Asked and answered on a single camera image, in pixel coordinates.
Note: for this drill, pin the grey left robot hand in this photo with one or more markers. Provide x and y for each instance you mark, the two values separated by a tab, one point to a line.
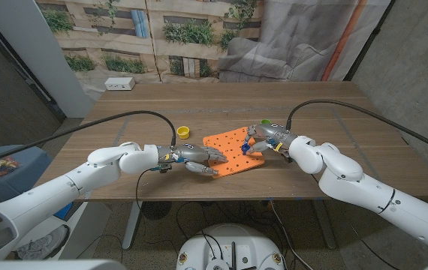
189	153

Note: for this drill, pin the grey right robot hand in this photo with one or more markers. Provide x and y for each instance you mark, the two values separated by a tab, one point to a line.
274	133

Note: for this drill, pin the orange peg board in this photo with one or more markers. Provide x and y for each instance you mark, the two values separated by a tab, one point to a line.
236	165

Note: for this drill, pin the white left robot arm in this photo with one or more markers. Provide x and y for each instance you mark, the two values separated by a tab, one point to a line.
67	187

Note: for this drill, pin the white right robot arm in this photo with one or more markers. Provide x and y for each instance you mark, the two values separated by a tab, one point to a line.
349	180

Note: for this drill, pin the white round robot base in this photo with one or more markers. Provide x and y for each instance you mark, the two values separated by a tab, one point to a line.
229	243

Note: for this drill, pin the yellow plastic cup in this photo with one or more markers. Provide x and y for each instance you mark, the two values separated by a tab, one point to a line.
183	132

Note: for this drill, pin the black round floor fan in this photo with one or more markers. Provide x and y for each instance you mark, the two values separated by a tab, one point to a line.
155	210

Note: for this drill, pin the white metal table leg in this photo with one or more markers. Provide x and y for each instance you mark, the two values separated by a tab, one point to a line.
131	225
324	225

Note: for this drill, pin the printed fabric backdrop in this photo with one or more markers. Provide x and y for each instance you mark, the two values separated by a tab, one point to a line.
274	37

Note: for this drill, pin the white power strip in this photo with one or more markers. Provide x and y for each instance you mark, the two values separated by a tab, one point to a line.
119	83

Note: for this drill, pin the blue upholstered stool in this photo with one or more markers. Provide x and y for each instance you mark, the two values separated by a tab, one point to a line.
30	165

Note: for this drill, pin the grey sneaker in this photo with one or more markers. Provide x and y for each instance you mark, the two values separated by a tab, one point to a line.
43	243

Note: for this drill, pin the grey partition panel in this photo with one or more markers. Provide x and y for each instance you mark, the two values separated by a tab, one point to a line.
41	56

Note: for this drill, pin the white robot torso edge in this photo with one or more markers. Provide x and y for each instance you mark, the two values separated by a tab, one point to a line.
49	265

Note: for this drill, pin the clear bag of colourful pegs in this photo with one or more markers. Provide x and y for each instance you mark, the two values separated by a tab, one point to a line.
2	167

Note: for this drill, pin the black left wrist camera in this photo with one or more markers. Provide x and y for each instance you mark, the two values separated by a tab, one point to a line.
165	168

